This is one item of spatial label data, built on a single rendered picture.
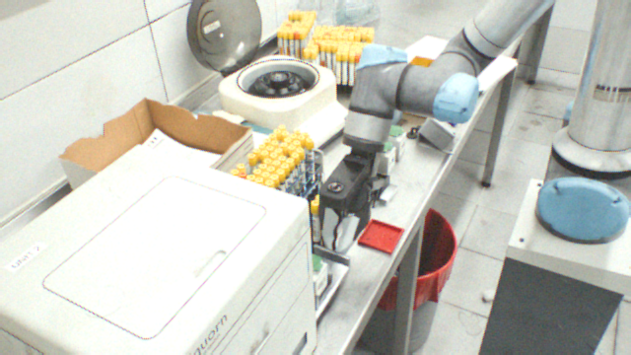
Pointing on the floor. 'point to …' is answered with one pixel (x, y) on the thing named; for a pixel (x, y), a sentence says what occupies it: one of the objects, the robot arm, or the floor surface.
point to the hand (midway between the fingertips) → (333, 254)
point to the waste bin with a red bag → (432, 273)
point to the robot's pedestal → (546, 314)
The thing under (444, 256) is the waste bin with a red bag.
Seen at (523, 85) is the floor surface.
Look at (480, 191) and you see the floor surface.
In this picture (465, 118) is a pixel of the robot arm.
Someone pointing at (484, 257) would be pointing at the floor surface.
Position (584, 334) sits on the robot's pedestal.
